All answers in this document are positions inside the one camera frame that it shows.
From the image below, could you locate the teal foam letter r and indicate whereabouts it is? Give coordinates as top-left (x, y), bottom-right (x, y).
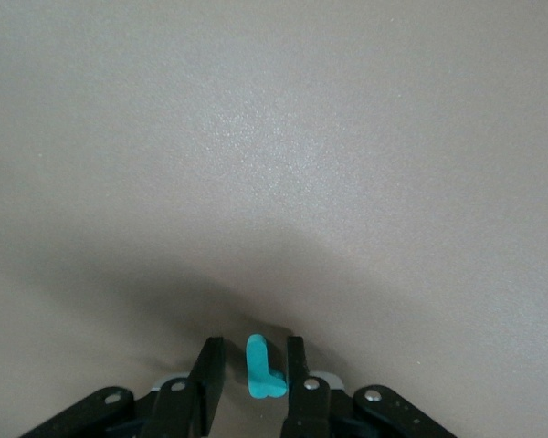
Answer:
top-left (246, 334), bottom-right (288, 399)

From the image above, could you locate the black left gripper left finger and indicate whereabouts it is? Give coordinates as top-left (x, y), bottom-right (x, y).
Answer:
top-left (22, 336), bottom-right (225, 438)

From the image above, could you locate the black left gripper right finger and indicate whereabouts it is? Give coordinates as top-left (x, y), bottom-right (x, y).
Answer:
top-left (280, 336), bottom-right (458, 438)

